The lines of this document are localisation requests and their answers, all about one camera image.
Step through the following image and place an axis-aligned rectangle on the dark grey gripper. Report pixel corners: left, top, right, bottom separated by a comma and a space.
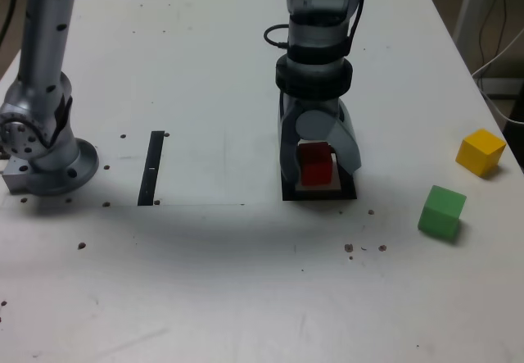
278, 91, 364, 184

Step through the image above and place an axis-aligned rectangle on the yellow cube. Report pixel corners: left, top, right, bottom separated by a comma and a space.
455, 129, 508, 177

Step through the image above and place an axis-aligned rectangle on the white metal frame leg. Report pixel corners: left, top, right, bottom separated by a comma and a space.
452, 0, 499, 67

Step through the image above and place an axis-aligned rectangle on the black tape square outline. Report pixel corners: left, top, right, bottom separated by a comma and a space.
280, 165, 358, 202

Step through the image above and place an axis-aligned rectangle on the green cube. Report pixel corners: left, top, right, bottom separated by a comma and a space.
417, 184, 468, 242

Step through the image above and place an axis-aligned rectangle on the white cable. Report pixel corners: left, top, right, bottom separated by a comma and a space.
472, 29, 524, 125

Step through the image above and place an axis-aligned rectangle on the black tape strip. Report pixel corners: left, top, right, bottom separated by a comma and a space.
137, 130, 165, 207

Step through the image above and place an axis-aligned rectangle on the red cube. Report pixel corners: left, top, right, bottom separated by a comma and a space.
297, 141, 333, 187

